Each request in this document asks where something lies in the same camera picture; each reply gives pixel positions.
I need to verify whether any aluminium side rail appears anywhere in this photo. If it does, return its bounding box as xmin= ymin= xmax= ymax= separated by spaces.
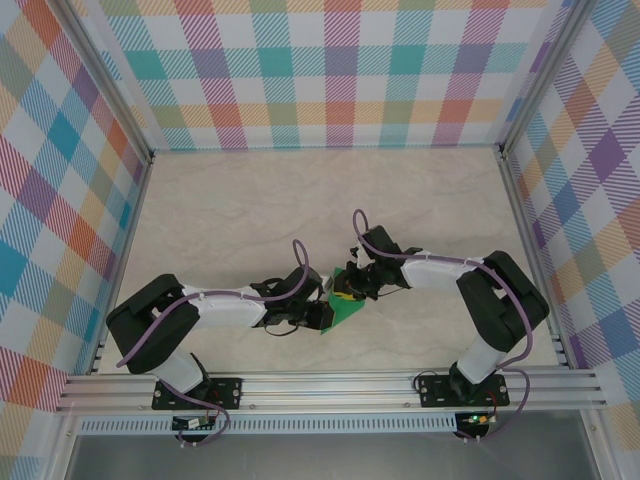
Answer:
xmin=497 ymin=147 xmax=576 ymax=371
xmin=87 ymin=154 xmax=156 ymax=376

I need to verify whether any slotted grey cable duct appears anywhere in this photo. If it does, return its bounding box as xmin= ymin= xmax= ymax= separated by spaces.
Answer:
xmin=78 ymin=413 xmax=459 ymax=435

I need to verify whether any grey metal shelf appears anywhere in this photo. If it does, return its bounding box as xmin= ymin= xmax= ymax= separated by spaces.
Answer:
xmin=64 ymin=432 xmax=601 ymax=480

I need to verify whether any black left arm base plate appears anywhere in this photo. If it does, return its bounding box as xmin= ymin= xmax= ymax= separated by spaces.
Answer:
xmin=152 ymin=377 xmax=244 ymax=410

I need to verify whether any small dark circuit board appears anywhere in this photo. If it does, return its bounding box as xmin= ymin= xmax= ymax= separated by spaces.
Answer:
xmin=172 ymin=417 xmax=216 ymax=431

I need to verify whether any aluminium frame post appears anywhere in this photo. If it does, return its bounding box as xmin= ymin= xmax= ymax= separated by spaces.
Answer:
xmin=494 ymin=0 xmax=599 ymax=161
xmin=59 ymin=0 xmax=156 ymax=166

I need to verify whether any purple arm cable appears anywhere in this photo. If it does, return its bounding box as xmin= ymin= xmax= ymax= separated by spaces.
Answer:
xmin=352 ymin=208 xmax=534 ymax=444
xmin=115 ymin=240 xmax=314 ymax=447

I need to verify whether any aluminium mounting rail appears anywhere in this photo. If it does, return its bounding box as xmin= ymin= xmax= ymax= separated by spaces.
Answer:
xmin=54 ymin=367 xmax=609 ymax=414

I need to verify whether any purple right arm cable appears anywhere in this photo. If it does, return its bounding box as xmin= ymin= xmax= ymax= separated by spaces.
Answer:
xmin=352 ymin=208 xmax=534 ymax=444

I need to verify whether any green paper sheet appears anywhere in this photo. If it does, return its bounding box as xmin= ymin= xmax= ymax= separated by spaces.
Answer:
xmin=319 ymin=268 xmax=366 ymax=334

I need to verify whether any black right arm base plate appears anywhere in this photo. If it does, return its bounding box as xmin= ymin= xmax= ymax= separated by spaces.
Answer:
xmin=418 ymin=372 xmax=510 ymax=407

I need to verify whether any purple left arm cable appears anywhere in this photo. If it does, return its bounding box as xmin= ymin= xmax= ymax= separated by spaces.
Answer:
xmin=115 ymin=240 xmax=314 ymax=447

